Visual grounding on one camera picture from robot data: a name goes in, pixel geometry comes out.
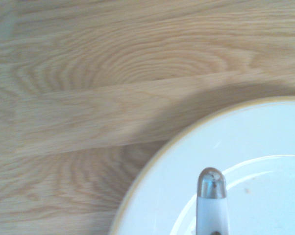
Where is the white plate with gold rim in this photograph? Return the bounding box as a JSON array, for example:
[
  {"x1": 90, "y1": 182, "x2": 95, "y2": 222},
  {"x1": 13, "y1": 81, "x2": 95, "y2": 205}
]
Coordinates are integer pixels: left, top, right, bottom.
[{"x1": 109, "y1": 95, "x2": 295, "y2": 235}]

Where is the white-handled metal spoon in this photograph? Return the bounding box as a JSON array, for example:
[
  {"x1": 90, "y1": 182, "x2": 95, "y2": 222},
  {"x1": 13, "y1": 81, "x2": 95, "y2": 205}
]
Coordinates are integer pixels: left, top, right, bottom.
[{"x1": 196, "y1": 167, "x2": 230, "y2": 235}]

